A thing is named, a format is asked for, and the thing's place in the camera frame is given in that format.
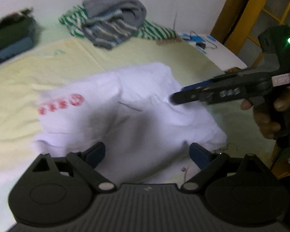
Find white t-shirt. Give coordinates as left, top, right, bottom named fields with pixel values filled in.
left=32, top=62, right=227, bottom=185

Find person's right hand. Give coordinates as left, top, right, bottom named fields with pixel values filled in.
left=241, top=87, right=290, bottom=139

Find white power strip blue sockets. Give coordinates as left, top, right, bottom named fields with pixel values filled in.
left=187, top=41, right=207, bottom=55

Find white side desk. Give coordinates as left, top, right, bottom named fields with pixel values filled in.
left=198, top=34, right=247, bottom=71

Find blue tray on desk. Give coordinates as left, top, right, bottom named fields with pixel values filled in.
left=179, top=33, right=217, bottom=43

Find grey blue striped sweater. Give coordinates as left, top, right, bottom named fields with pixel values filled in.
left=81, top=9, right=138, bottom=50

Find yellow green baby blanket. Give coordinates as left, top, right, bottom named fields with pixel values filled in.
left=0, top=16, right=279, bottom=232

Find grey fleece garment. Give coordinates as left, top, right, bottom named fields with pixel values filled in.
left=83, top=0, right=147, bottom=29

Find green white striped shirt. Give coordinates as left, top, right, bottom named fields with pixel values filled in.
left=59, top=5, right=179, bottom=40

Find folded dark green garment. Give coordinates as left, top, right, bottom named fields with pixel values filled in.
left=0, top=17, right=36, bottom=50

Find folded striped plaid garment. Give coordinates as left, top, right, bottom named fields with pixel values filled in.
left=0, top=7, right=34, bottom=27

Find black power adapter with cable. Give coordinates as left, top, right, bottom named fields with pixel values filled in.
left=190, top=31, right=218, bottom=50

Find wooden window frame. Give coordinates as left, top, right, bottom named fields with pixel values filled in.
left=211, top=0, right=290, bottom=67

